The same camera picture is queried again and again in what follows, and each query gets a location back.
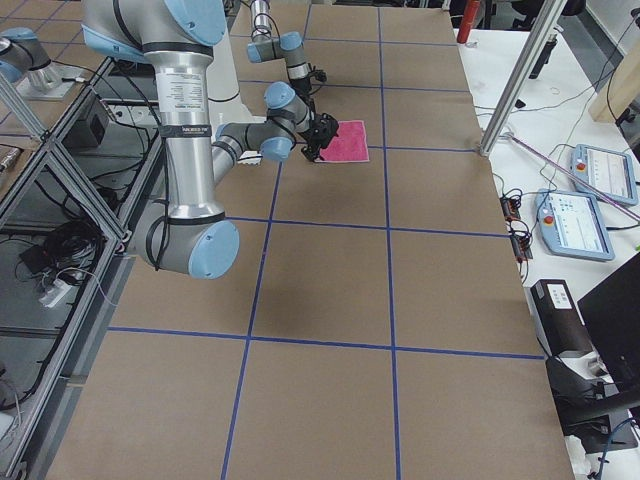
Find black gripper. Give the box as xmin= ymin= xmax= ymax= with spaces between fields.
xmin=289 ymin=76 xmax=316 ymax=114
xmin=301 ymin=125 xmax=330 ymax=157

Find pink towel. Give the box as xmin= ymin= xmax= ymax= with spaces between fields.
xmin=315 ymin=120 xmax=369 ymax=163

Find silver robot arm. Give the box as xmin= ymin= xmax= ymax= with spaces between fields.
xmin=246 ymin=1 xmax=316 ymax=110
xmin=82 ymin=1 xmax=338 ymax=280

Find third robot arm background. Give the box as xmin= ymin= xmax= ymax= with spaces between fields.
xmin=1 ymin=27 xmax=63 ymax=94

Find long reacher stick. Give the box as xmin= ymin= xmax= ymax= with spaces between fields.
xmin=504 ymin=133 xmax=640 ymax=223

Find red cylinder bottle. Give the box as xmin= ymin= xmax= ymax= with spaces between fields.
xmin=456 ymin=0 xmax=481 ymax=44

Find near teach pendant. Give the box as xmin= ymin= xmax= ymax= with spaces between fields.
xmin=535 ymin=189 xmax=615 ymax=262

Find teach pendant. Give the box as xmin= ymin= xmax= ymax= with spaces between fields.
xmin=535 ymin=189 xmax=615 ymax=262
xmin=570 ymin=144 xmax=639 ymax=206

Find far teach pendant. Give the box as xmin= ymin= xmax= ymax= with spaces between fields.
xmin=570 ymin=144 xmax=639 ymax=206

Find black box with label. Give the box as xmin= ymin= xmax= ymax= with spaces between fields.
xmin=530 ymin=279 xmax=593 ymax=358

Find black monitor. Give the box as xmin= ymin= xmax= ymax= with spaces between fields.
xmin=578 ymin=254 xmax=640 ymax=390

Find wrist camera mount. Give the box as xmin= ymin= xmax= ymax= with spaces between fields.
xmin=314 ymin=113 xmax=339 ymax=149
xmin=309 ymin=67 xmax=327 ymax=85

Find aluminium frame post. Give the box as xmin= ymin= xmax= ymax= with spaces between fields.
xmin=478 ymin=0 xmax=566 ymax=157

